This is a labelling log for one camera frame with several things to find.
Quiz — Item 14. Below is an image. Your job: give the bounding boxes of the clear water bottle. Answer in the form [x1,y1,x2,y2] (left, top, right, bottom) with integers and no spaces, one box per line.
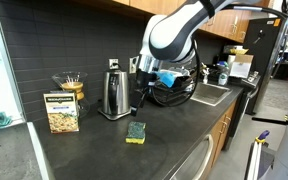
[217,61,230,86]

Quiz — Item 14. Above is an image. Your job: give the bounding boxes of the black refrigerator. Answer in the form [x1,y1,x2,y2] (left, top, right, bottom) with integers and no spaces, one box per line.
[243,16,288,114]

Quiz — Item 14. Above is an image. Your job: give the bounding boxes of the metal faucet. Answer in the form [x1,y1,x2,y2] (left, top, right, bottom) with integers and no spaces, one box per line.
[200,63,212,84]

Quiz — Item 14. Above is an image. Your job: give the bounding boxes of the kettle power base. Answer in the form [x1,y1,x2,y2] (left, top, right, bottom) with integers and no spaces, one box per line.
[97,106,132,121]

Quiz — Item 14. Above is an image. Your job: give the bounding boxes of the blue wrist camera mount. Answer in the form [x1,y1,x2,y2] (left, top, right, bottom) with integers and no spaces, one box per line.
[155,70,177,88]

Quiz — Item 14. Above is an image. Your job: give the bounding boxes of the black wire dish rack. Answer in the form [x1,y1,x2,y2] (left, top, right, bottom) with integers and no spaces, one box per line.
[152,68,198,104]

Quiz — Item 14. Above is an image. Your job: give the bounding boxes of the wooden upper cabinets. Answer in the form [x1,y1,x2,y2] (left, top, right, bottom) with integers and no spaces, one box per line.
[112,0,272,44]

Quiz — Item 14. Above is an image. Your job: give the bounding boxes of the stainless steel sink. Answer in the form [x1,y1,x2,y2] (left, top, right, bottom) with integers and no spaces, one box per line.
[190,82,233,107]

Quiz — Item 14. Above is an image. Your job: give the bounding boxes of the rice mix box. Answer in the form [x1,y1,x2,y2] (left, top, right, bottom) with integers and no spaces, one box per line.
[43,91,80,134]

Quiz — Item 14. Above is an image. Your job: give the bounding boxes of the yellow container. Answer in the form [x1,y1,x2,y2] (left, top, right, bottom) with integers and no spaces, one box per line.
[229,47,250,56]

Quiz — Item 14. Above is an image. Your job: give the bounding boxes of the stainless steel dishwasher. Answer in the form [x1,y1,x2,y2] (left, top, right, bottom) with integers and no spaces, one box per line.
[168,133,215,180]

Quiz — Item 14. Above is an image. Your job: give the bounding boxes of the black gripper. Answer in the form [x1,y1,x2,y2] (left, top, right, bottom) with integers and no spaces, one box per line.
[130,69,158,118]

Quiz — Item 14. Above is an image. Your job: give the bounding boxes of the glass coffee carafe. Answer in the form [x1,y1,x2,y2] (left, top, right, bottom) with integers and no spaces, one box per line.
[51,71,91,118]

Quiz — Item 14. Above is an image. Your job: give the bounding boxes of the wooden lower cabinet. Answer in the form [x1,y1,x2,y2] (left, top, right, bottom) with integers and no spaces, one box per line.
[210,99,238,168]

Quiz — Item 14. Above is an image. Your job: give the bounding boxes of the black tripod rod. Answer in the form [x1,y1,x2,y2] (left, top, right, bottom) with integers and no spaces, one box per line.
[251,116,288,129]

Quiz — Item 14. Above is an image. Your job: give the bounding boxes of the green and yellow sponge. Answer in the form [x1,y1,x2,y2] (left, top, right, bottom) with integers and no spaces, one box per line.
[125,121,147,145]

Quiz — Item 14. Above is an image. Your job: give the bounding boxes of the cardboard box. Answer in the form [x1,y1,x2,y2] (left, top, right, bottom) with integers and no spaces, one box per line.
[228,53,254,79]

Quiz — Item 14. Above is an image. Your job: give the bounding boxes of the stainless steel electric kettle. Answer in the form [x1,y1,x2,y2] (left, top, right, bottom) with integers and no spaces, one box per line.
[101,69,132,116]

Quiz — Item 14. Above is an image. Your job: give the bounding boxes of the white light switch plate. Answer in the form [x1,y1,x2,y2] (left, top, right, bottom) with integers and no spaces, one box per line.
[129,55,140,74]

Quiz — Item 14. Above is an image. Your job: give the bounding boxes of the white power outlet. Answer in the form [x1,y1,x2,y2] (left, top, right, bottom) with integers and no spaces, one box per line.
[108,58,120,70]

